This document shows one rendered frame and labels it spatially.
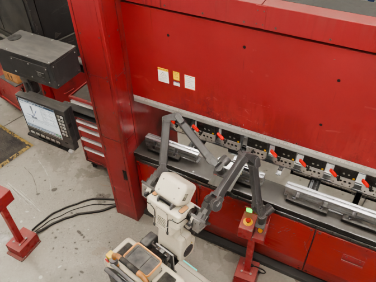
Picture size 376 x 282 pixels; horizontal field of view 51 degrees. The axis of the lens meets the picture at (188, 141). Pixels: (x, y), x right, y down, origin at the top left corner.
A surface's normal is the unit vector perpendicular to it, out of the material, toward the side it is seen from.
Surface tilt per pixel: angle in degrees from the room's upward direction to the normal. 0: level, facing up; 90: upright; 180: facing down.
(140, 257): 0
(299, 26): 90
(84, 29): 90
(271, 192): 0
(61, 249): 0
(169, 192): 48
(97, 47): 90
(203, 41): 90
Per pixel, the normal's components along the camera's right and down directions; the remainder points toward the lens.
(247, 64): -0.47, 0.61
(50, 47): -0.02, -0.73
